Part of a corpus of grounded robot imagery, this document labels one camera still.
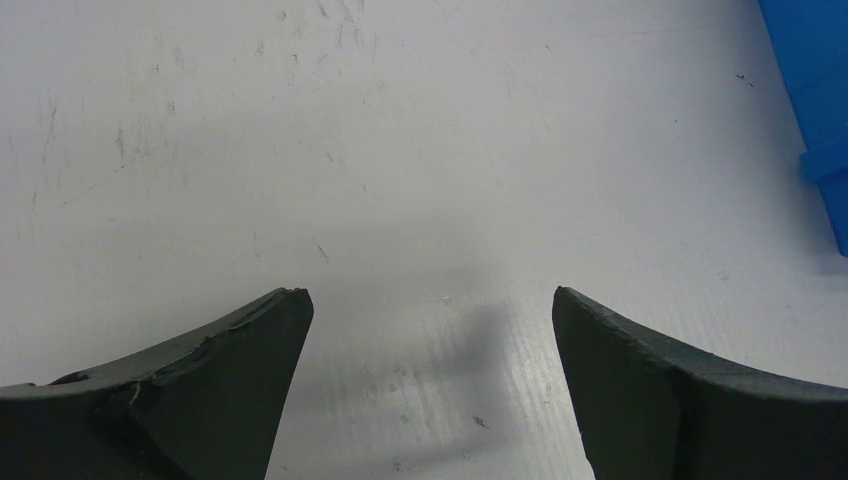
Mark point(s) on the blue plastic bin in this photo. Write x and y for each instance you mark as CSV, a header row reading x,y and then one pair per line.
x,y
809,39

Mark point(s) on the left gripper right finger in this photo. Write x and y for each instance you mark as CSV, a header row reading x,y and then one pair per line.
x,y
648,406

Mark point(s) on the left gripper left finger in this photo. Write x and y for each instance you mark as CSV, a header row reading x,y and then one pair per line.
x,y
203,405

